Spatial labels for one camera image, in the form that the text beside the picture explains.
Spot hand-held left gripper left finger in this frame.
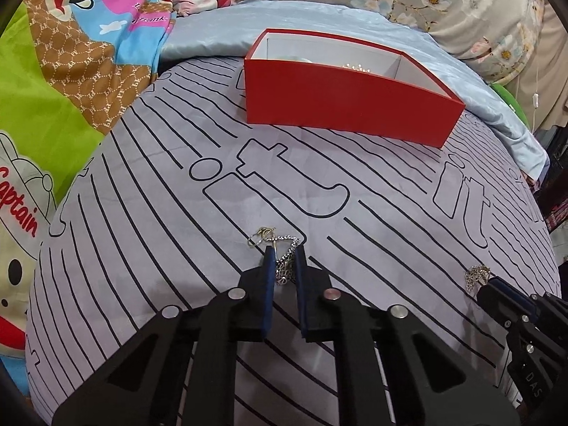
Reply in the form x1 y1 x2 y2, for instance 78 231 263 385
52 244 278 426

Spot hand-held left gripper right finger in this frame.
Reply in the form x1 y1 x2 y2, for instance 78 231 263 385
294 245 520 426

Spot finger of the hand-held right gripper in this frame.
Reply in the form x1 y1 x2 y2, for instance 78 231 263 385
477 284 529 333
488 276 546 316

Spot silver chain necklace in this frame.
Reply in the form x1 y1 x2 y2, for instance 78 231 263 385
247 227 307 285

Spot thin gold chain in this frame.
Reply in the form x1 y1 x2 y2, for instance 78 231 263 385
465 265 491 294

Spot red cardboard box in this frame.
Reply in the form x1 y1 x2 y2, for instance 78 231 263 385
243 29 466 149

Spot grey striped bed sheet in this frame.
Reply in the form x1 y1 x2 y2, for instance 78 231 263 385
24 53 564 426

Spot green plastic object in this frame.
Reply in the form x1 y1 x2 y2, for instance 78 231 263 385
490 82 529 131

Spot beige curtain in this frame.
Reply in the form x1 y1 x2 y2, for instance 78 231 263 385
515 4 568 129

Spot light blue blanket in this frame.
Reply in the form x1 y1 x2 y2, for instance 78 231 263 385
159 0 548 182

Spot colourful cartoon monkey blanket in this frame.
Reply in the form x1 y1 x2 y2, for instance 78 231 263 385
0 0 178 391

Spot white cable with switch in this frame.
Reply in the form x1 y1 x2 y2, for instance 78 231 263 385
528 49 544 134

